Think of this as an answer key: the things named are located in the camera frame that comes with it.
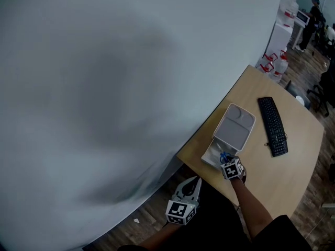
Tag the white paper scrap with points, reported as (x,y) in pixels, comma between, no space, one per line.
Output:
(136,221)

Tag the white drawer storage box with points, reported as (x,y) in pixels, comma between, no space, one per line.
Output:
(235,127)

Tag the person's black clothing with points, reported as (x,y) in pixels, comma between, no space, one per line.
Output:
(214,226)

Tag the black low stool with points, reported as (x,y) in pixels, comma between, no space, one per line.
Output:
(291,89)

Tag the small clear water jug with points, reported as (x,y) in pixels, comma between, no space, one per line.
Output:
(270,59)
(267,68)

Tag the large clear water jug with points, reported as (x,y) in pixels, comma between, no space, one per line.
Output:
(281,67)

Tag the tall black office chair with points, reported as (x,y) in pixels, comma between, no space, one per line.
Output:
(327,82)

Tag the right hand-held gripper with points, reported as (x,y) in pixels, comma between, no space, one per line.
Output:
(231,170)

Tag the black keyboard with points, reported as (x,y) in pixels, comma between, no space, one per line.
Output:
(273,127)

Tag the person's right forearm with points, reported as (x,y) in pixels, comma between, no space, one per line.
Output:
(248,208)

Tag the blue-handled scissors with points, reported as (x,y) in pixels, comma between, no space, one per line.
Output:
(223,156)

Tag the white round disc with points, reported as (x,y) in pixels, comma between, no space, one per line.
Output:
(299,99)

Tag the person's left forearm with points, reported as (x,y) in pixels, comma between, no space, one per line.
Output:
(162,237)

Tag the white table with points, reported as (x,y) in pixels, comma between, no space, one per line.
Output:
(295,33)

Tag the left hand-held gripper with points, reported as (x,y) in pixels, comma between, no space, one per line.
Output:
(178,210)

